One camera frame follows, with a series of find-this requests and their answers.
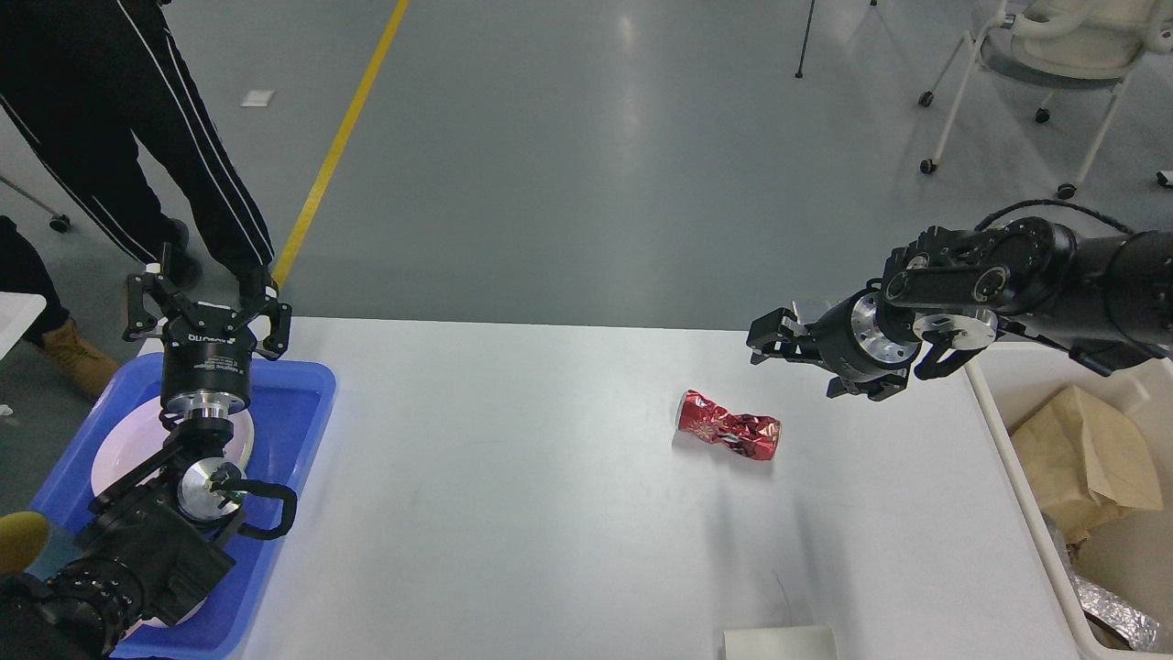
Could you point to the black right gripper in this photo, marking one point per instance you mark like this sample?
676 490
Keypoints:
848 341

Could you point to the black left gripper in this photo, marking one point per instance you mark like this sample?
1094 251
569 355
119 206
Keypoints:
207 356

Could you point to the pink plate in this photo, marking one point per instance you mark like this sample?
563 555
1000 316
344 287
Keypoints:
140 434

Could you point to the brown paper bag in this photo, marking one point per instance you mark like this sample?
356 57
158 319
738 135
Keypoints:
1086 463

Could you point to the teal mug yellow inside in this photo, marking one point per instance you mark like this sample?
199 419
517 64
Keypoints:
24 536

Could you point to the aluminium foil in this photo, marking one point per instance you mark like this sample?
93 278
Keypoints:
1136 630

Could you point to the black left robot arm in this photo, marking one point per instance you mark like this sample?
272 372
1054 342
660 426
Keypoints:
156 545

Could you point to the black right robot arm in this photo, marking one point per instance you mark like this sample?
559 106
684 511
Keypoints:
950 294

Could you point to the red foil wrapper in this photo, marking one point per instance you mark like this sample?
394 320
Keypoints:
753 437

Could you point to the blue plastic tray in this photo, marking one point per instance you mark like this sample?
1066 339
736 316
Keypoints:
290 404

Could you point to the brown boot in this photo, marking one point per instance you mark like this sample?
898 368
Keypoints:
53 333

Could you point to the white side table left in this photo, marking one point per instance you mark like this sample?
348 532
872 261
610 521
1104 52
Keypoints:
18 312

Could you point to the white chair base left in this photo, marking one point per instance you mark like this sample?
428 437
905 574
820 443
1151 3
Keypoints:
58 222

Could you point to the person in striped track pants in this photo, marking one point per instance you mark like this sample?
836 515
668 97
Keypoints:
89 84

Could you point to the white paper cup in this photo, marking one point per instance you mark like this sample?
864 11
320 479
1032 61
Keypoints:
793 642

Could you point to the black tripod leg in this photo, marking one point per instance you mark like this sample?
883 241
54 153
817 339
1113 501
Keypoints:
800 68

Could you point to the beige plastic bin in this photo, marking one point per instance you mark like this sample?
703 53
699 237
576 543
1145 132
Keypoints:
1131 556

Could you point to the white office chair right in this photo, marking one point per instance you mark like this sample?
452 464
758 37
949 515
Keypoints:
1059 46

